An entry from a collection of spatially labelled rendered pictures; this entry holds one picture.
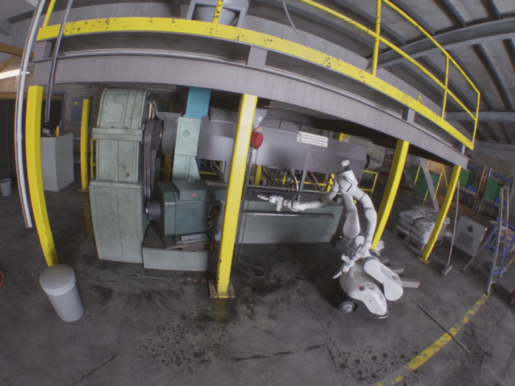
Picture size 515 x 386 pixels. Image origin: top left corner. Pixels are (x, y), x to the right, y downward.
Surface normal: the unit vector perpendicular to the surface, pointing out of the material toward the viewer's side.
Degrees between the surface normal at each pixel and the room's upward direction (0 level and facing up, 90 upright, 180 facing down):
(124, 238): 90
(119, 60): 90
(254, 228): 90
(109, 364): 0
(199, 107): 90
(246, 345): 0
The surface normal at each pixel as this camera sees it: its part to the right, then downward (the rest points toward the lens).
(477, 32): -0.95, -0.07
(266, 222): 0.26, 0.33
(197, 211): 0.57, 0.34
